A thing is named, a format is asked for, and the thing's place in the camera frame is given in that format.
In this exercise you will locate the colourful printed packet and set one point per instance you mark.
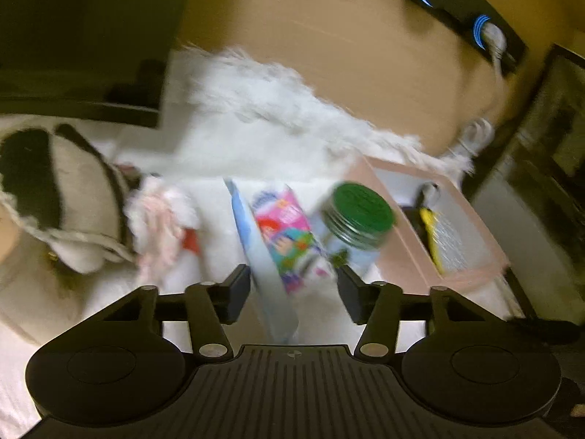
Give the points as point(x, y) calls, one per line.
point(285, 228)

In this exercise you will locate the clear bubbly plastic item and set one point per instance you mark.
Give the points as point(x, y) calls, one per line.
point(452, 247)

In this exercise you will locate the black and white fuzzy sock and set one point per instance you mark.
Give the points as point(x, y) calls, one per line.
point(77, 201)

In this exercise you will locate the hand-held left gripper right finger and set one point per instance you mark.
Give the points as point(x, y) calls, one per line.
point(351, 293)

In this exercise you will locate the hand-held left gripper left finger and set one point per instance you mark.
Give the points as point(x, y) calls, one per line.
point(238, 289)

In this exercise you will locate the dark cabinet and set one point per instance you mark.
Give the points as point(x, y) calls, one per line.
point(544, 169)

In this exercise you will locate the pink storage box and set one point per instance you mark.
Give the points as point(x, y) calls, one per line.
point(411, 256)

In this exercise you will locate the glass jar with green lid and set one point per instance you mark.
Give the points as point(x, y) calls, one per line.
point(359, 217)

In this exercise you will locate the black power strip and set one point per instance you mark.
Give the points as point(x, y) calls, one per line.
point(452, 0)

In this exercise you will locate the pink and white fluffy toy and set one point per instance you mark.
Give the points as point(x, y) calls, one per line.
point(157, 219)

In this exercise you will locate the black monitor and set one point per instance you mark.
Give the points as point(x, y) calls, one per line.
point(82, 32)

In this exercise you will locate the yellow item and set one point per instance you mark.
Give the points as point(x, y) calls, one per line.
point(430, 233)

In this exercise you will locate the light blue packet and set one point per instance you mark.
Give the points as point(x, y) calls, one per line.
point(263, 256)

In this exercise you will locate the white fluffy rug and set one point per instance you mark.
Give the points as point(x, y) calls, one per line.
point(292, 114)

